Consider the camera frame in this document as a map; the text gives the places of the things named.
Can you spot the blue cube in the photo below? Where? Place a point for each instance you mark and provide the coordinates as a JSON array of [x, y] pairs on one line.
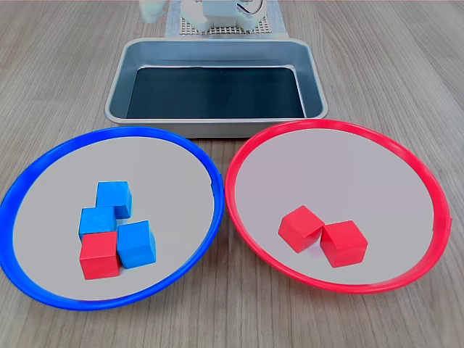
[[114, 195], [96, 221], [136, 243]]

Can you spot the pale perforated base plate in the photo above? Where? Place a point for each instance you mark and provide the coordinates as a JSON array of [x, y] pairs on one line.
[[188, 30]]

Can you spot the black tray mat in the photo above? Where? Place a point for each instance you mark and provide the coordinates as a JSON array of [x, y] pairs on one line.
[[217, 94]]

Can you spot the steel tray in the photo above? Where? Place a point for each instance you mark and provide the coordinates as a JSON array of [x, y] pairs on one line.
[[163, 54]]

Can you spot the blue rimmed white plate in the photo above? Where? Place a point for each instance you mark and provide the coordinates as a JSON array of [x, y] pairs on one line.
[[163, 163]]

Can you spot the red cube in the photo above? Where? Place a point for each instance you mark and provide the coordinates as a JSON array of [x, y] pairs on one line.
[[342, 243], [99, 255], [299, 228]]

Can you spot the red rimmed white plate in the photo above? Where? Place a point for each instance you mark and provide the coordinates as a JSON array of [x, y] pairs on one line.
[[326, 174]]

